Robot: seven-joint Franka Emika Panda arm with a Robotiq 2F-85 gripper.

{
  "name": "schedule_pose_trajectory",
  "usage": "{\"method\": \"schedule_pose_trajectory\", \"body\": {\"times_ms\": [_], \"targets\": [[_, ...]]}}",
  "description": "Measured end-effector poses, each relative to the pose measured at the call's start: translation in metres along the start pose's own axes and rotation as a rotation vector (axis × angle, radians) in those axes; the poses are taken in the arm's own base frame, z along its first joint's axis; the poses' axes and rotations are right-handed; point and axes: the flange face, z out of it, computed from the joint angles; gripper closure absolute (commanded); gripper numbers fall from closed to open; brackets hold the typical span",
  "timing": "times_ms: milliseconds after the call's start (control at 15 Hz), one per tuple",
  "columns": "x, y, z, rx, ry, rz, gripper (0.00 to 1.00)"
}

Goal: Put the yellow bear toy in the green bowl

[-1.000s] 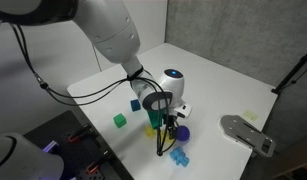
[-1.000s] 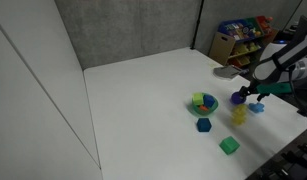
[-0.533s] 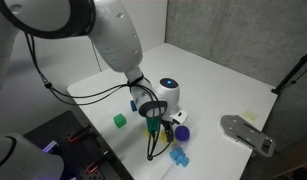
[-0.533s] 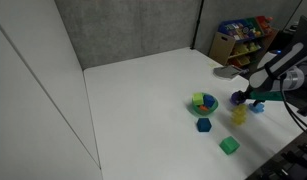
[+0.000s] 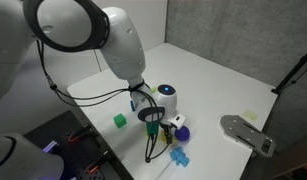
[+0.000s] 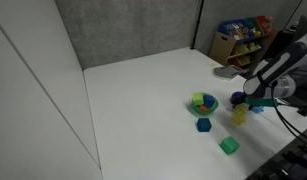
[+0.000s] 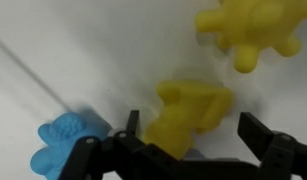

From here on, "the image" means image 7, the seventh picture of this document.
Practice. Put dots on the purple spiky ball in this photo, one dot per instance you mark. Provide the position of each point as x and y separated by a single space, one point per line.
196 154

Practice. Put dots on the yellow spiky star toy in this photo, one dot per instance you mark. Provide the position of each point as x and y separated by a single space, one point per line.
256 26

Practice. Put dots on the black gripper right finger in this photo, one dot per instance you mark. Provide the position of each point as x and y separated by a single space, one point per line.
276 150

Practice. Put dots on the yellow bear toy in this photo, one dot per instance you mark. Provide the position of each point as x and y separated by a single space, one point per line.
186 113

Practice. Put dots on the blue bear toy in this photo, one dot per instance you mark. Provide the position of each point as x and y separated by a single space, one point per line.
61 131

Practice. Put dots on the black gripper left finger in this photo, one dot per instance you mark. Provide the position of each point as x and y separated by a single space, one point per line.
93 160

